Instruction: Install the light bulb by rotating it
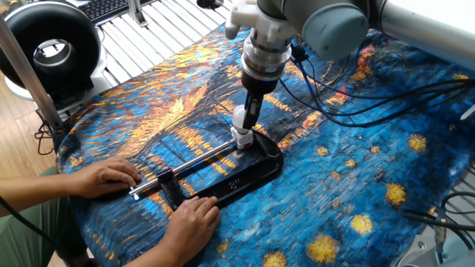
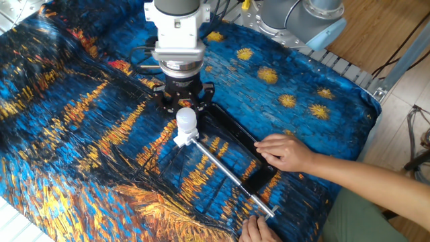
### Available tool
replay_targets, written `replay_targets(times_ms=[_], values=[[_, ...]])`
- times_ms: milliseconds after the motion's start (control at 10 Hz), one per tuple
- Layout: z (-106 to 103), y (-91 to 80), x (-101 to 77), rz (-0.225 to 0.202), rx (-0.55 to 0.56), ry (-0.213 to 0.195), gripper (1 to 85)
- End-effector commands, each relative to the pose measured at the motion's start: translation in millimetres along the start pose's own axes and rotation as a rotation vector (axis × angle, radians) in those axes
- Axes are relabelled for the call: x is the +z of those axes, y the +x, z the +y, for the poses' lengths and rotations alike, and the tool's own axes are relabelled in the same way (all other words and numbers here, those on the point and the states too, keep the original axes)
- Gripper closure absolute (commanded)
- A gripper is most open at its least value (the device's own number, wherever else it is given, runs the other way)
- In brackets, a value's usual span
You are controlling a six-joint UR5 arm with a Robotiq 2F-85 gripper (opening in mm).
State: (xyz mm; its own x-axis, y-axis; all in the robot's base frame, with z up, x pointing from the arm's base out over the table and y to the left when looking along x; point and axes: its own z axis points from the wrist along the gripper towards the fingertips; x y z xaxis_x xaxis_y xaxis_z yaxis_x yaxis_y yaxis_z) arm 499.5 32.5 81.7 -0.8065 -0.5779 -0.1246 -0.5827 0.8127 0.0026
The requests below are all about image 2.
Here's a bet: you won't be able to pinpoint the person's right forearm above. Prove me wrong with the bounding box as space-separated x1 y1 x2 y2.
307 152 430 231

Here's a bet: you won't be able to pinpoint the white lamp socket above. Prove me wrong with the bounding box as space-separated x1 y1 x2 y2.
172 127 200 149

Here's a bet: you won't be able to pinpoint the green trousers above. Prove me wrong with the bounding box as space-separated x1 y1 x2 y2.
321 186 409 242

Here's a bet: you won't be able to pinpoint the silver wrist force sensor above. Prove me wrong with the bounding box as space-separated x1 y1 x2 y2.
158 59 205 80

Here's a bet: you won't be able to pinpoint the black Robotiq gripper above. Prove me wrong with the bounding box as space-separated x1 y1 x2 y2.
153 73 216 114

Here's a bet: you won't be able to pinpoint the person's left hand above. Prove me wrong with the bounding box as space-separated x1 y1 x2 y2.
238 214 284 242

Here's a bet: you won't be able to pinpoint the black wrist cable with connector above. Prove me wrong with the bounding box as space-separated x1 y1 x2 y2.
129 36 162 77

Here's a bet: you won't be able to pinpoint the black floor cable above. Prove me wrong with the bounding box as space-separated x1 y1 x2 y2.
371 11 430 80

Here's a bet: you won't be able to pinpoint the white light bulb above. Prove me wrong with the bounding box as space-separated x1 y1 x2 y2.
175 107 199 134

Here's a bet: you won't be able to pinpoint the black C-clamp with silver screw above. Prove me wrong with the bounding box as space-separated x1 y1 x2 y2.
189 102 280 222

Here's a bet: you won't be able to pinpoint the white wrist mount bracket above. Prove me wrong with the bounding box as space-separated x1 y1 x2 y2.
143 0 212 63

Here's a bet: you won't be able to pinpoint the person's right hand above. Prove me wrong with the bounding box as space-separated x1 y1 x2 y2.
253 133 317 173

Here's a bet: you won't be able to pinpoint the aluminium frame post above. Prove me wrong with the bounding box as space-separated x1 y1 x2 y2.
372 19 430 102

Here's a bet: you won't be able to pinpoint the starry night painting cloth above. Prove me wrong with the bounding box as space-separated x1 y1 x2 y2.
0 0 382 242

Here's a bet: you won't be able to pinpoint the grey hose bundle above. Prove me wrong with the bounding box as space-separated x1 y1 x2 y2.
404 104 430 191

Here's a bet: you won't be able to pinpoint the black stand leg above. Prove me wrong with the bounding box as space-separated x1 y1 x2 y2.
402 149 430 171

